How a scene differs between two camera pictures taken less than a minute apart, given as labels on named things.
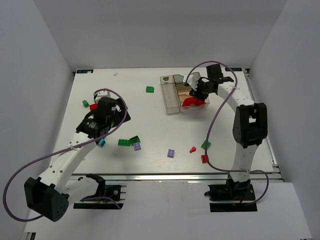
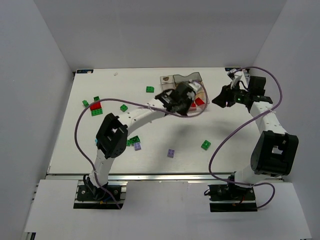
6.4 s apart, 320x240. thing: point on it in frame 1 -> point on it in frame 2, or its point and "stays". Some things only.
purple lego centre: (171, 153) stays
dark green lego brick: (135, 139) stays
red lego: (93, 106) stays
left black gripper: (121, 113) -> (186, 98)
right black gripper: (200, 92) -> (227, 95)
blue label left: (84, 71) stays
